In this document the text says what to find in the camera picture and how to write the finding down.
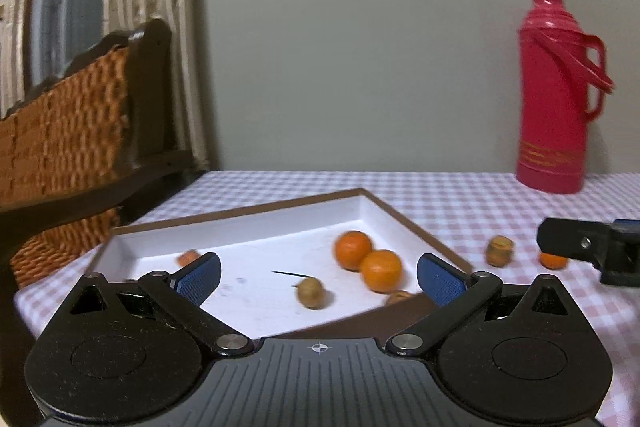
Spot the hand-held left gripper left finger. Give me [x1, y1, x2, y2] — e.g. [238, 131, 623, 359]
[70, 252, 253, 358]

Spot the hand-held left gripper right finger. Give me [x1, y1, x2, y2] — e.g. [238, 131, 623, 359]
[382, 252, 573, 358]

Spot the large orange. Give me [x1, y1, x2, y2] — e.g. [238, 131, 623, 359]
[359, 249, 403, 294]

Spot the white brown-edged box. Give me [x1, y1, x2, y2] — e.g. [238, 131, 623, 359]
[86, 188, 475, 340]

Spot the small orange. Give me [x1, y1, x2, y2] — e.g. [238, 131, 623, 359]
[334, 230, 374, 271]

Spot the brown round longan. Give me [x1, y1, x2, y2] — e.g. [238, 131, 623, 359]
[296, 277, 326, 309]

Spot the pink checkered tablecloth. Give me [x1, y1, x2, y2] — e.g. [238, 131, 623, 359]
[14, 170, 640, 427]

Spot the red thermos jug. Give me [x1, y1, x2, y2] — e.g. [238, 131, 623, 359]
[515, 0, 615, 195]

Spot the wicker dark wood chair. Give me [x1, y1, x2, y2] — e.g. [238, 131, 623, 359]
[0, 18, 208, 290]

